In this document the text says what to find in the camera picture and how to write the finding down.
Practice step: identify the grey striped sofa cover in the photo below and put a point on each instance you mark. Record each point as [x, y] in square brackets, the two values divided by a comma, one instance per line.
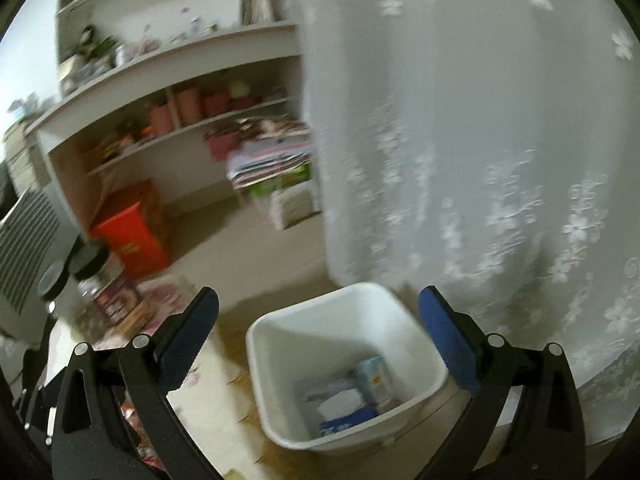
[30, 240]

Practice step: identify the small pink basket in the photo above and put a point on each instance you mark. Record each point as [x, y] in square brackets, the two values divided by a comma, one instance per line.
[216, 105]

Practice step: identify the pink cup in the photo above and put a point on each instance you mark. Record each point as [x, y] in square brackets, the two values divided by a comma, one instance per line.
[161, 120]
[189, 106]

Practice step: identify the clear jar with nuts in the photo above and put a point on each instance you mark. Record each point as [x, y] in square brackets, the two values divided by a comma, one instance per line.
[52, 280]

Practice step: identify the purple label snack jar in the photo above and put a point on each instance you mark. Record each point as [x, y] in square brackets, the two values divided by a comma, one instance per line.
[107, 292]

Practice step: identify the red wrapper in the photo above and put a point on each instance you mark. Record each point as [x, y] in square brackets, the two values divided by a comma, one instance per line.
[137, 430]

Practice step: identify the floral tablecloth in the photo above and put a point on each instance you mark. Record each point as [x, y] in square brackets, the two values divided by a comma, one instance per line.
[167, 295]

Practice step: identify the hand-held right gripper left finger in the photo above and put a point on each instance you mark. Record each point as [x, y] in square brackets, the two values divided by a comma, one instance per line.
[187, 332]

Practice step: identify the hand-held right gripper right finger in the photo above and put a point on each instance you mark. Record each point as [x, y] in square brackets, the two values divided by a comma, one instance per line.
[447, 340]

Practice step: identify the blue packet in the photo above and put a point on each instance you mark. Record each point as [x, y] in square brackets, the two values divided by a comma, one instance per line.
[345, 422]

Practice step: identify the white paper scrap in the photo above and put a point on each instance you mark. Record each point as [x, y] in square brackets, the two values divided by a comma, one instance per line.
[340, 400]

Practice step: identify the white plastic bin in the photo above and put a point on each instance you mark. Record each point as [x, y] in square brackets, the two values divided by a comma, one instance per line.
[320, 320]

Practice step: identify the green cardboard box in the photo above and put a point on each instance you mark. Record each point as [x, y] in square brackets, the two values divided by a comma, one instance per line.
[282, 180]

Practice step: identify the potted green plant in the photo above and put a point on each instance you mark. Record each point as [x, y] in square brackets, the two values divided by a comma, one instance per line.
[97, 47]

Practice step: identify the white shelf unit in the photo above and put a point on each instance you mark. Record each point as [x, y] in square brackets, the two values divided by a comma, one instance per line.
[200, 67]

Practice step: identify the white lace curtain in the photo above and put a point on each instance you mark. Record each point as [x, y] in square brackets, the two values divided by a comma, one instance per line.
[450, 110]

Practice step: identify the tissue box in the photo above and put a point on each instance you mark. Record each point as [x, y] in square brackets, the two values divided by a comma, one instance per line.
[22, 107]

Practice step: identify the large pink basket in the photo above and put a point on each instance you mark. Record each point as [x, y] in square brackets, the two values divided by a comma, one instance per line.
[220, 146]

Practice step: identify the red cardboard box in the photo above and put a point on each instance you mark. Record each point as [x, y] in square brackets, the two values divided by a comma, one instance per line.
[132, 235]

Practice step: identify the stack of books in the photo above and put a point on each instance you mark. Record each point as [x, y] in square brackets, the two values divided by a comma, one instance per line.
[22, 160]

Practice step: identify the pile of papers and books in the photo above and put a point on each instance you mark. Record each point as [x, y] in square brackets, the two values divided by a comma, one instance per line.
[270, 160]

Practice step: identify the standing books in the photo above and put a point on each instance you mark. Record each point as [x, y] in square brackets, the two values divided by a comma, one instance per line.
[257, 2]

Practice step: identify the light blue carton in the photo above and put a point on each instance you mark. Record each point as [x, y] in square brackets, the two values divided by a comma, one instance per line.
[372, 380]

